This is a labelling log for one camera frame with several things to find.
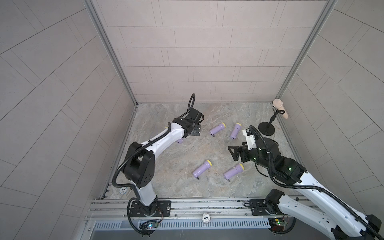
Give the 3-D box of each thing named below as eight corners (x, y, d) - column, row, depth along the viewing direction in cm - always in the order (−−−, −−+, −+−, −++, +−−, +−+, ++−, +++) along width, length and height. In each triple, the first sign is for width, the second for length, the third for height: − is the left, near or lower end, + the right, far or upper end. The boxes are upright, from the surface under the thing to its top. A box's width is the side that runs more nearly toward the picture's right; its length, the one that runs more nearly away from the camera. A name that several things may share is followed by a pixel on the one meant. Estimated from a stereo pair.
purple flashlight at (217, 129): (213, 137, 99) (213, 134, 96) (209, 133, 101) (209, 130, 98) (225, 128, 104) (226, 125, 101) (221, 124, 106) (222, 121, 103)
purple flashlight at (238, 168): (228, 183, 81) (229, 181, 78) (222, 176, 83) (223, 173, 80) (243, 170, 86) (245, 168, 83) (238, 164, 88) (239, 161, 85)
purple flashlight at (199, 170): (192, 175, 84) (191, 172, 81) (206, 160, 89) (206, 158, 86) (197, 180, 82) (197, 179, 79) (212, 165, 87) (212, 163, 84)
